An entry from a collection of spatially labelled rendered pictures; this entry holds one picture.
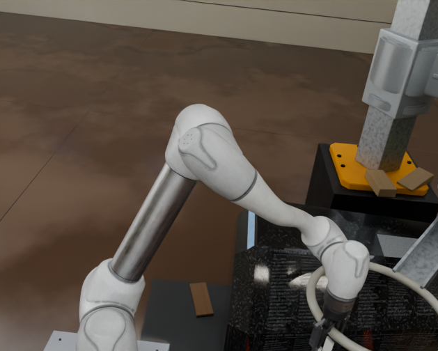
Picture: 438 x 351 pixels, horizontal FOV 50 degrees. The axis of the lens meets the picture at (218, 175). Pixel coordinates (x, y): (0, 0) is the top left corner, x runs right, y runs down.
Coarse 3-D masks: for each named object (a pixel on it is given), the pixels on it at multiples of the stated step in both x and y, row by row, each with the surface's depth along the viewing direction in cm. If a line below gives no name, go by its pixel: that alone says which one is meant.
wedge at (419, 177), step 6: (420, 168) 275; (408, 174) 271; (414, 174) 271; (420, 174) 271; (426, 174) 270; (432, 174) 270; (402, 180) 267; (408, 180) 267; (414, 180) 267; (420, 180) 266; (426, 180) 267; (402, 186) 265; (408, 186) 263; (414, 186) 263; (420, 186) 265
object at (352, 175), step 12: (336, 144) 302; (348, 144) 304; (336, 156) 289; (348, 156) 290; (408, 156) 297; (336, 168) 281; (348, 168) 278; (360, 168) 279; (408, 168) 284; (348, 180) 265; (360, 180) 267; (396, 180) 270; (396, 192) 265; (408, 192) 265; (420, 192) 264
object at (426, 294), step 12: (372, 264) 179; (312, 276) 167; (396, 276) 176; (312, 288) 161; (420, 288) 171; (312, 300) 156; (432, 300) 166; (312, 312) 153; (336, 336) 144; (348, 348) 142; (360, 348) 141
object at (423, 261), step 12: (432, 228) 190; (420, 240) 184; (432, 240) 189; (408, 252) 181; (420, 252) 185; (432, 252) 185; (408, 264) 182; (420, 264) 182; (432, 264) 181; (408, 276) 178; (420, 276) 178; (432, 276) 173
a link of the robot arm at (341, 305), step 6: (324, 294) 142; (330, 294) 138; (324, 300) 141; (330, 300) 139; (336, 300) 137; (342, 300) 136; (348, 300) 137; (354, 300) 139; (330, 306) 139; (336, 306) 138; (342, 306) 138; (348, 306) 139
